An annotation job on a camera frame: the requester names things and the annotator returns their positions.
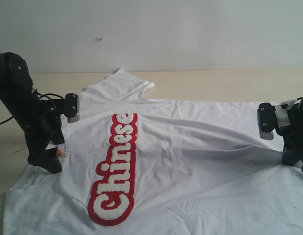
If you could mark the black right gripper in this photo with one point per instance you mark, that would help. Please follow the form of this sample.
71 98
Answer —
293 137

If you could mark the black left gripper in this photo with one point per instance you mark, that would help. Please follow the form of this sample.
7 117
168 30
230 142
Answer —
42 126

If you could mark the white t-shirt red lettering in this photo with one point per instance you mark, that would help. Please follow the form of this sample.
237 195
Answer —
137 166

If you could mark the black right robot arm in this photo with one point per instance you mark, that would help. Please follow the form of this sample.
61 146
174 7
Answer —
293 136

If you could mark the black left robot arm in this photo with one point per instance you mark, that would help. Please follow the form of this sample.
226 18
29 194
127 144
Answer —
16 87

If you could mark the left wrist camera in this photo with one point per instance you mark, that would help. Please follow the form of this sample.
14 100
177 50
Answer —
71 107

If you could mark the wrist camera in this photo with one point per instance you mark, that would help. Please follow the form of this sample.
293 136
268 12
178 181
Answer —
266 120
71 107

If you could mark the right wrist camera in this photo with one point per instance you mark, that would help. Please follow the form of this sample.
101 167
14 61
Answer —
266 120

